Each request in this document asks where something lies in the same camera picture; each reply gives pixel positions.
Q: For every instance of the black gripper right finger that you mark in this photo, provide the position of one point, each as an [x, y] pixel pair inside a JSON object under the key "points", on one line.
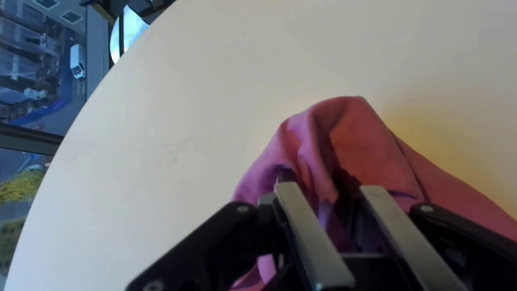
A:
{"points": [[404, 237]]}

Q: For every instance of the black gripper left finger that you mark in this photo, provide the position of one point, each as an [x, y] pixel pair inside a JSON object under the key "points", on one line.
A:
{"points": [[300, 237]]}

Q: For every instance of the pink towel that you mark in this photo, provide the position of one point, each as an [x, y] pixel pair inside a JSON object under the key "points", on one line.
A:
{"points": [[355, 140]]}

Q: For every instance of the round metal table base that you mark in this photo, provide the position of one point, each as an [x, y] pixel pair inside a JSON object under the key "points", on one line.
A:
{"points": [[129, 30]]}

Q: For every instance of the white van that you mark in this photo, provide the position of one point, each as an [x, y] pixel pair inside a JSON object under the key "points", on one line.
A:
{"points": [[77, 60]]}

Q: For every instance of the dark window railing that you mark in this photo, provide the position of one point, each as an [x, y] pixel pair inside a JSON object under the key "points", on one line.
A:
{"points": [[26, 140]]}

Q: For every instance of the blue grey window post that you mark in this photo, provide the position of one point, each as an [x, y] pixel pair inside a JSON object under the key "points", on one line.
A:
{"points": [[97, 49]]}

